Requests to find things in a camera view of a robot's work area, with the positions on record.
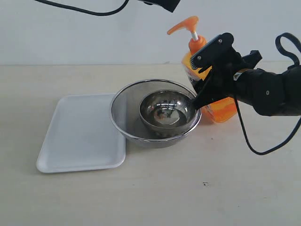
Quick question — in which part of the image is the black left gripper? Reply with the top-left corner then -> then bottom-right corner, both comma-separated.
140,0 -> 180,13

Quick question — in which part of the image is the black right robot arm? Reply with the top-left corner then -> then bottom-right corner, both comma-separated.
191,47 -> 301,116

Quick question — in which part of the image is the small stainless steel bowl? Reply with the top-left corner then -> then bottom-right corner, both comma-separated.
139,89 -> 201,136

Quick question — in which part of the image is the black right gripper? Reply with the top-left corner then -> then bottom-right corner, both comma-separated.
192,47 -> 256,109

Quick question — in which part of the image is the black right camera cable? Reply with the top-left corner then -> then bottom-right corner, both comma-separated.
234,32 -> 301,155

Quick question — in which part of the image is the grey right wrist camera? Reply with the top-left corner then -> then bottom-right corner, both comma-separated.
190,32 -> 234,70

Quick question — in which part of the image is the steel mesh strainer basket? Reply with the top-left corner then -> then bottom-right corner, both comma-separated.
110,79 -> 202,148

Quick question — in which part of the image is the black camera cable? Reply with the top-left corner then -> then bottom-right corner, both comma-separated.
35,0 -> 130,16
234,32 -> 301,155

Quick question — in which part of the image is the black left camera cable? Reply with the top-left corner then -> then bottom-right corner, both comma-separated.
35,0 -> 130,16

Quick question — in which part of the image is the white rectangular plastic tray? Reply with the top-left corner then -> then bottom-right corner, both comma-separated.
36,94 -> 126,173

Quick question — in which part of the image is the orange pump soap bottle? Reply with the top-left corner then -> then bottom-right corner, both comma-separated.
167,16 -> 237,123

